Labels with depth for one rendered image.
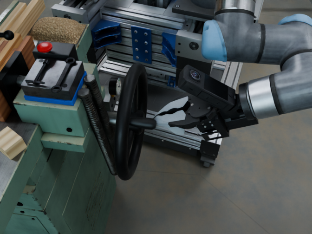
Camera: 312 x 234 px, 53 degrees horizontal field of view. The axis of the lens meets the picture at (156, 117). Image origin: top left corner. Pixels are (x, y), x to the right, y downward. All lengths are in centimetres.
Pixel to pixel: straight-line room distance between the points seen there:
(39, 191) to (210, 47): 48
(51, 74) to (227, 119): 35
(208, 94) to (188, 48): 57
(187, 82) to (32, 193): 41
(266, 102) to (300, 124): 142
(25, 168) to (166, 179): 103
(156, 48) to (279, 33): 79
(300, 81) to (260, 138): 128
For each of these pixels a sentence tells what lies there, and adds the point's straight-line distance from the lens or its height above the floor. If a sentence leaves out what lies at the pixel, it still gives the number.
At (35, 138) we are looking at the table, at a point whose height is 89.
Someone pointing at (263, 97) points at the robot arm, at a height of 102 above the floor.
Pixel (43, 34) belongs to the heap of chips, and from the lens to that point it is 91.
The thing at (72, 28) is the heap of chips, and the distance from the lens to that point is 90.
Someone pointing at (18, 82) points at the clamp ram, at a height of 96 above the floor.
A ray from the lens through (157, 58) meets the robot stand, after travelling 136.
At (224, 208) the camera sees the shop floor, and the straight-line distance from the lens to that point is 157.
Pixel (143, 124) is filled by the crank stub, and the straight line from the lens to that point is 64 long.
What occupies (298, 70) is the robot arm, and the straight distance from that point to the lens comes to 58.
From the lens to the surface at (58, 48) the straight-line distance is 69.
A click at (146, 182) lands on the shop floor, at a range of 160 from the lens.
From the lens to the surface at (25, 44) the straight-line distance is 78.
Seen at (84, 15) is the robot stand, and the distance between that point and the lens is 125.
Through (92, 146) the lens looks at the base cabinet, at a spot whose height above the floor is 54.
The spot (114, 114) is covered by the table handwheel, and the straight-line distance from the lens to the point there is 77.
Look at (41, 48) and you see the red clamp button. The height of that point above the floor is 102.
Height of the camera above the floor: 141
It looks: 50 degrees down
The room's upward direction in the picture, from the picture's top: straight up
